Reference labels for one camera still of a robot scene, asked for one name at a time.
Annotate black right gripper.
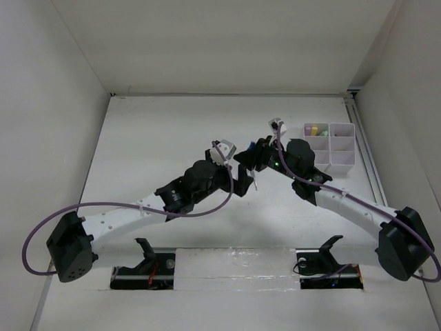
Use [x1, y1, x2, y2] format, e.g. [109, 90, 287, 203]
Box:
[234, 135, 300, 181]

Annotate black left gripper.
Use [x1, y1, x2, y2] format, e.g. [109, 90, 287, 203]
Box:
[192, 150, 252, 204]

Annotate blue spray bottle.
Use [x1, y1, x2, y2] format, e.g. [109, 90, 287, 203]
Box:
[247, 141, 256, 150]

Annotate black handled scissors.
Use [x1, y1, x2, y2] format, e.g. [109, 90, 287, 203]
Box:
[249, 170, 258, 190]

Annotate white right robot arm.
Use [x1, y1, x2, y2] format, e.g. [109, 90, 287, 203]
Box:
[234, 137, 440, 281]

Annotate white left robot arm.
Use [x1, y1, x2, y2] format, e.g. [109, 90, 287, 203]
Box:
[46, 141, 236, 283]

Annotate white compartment organizer box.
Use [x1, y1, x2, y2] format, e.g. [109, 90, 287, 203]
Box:
[301, 123, 356, 175]

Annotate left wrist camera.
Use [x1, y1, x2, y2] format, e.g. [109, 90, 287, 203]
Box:
[209, 139, 236, 166]

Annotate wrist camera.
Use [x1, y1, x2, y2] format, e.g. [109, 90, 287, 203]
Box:
[209, 139, 236, 166]
[268, 118, 287, 137]

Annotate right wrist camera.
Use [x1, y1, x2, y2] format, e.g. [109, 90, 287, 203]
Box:
[268, 118, 287, 137]

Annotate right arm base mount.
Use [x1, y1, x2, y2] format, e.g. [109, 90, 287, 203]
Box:
[292, 235, 364, 290]

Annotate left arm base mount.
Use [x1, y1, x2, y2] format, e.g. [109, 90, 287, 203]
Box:
[110, 238, 176, 291]

